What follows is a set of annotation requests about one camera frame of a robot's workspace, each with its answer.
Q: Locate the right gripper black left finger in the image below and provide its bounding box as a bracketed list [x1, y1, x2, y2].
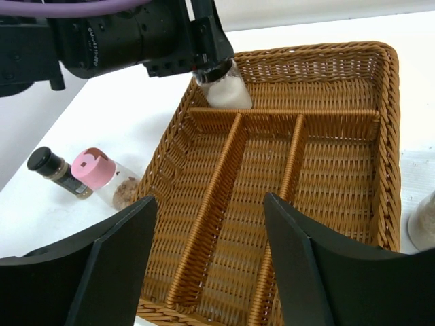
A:
[1, 196, 158, 325]

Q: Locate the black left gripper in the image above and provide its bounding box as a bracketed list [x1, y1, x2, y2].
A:
[1, 1, 189, 97]

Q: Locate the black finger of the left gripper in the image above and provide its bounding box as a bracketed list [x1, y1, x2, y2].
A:
[191, 0, 234, 70]

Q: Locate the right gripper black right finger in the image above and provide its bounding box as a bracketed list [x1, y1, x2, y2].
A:
[264, 193, 434, 325]

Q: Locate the black cap white powder bottle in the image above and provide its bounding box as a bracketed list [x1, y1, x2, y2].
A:
[192, 58, 253, 109]

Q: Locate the pink cap spice jar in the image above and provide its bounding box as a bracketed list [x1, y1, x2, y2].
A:
[71, 147, 139, 211]

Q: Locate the black cap pepper shaker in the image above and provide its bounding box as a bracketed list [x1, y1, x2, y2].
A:
[27, 147, 93, 200]

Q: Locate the clear lid powder jar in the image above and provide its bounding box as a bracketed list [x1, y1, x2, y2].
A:
[408, 192, 434, 251]

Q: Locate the brown wicker divided basket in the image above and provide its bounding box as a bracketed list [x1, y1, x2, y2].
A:
[136, 41, 401, 325]

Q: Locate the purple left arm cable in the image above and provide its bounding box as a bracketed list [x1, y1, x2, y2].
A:
[0, 0, 154, 18]

